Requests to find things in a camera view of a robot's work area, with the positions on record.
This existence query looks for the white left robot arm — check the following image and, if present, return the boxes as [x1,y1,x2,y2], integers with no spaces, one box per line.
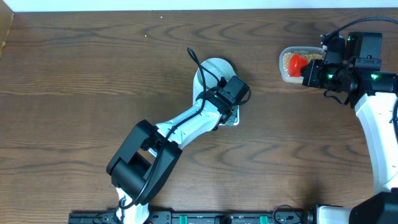
[106,76,251,223]

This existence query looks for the pile of soybeans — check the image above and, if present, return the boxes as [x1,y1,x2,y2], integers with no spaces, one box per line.
[282,52,323,77]

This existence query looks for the grey plastic bowl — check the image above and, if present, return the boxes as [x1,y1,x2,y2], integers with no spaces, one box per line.
[193,58,236,104]

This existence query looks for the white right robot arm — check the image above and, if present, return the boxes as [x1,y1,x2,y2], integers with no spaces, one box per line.
[300,32,397,223]

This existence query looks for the clear plastic container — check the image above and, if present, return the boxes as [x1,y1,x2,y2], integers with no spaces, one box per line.
[279,47,326,84]

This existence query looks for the red plastic measuring scoop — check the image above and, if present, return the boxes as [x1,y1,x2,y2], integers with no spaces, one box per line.
[288,54,308,77]

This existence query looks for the white digital kitchen scale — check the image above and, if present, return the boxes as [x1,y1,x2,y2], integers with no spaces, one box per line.
[192,73,239,126]

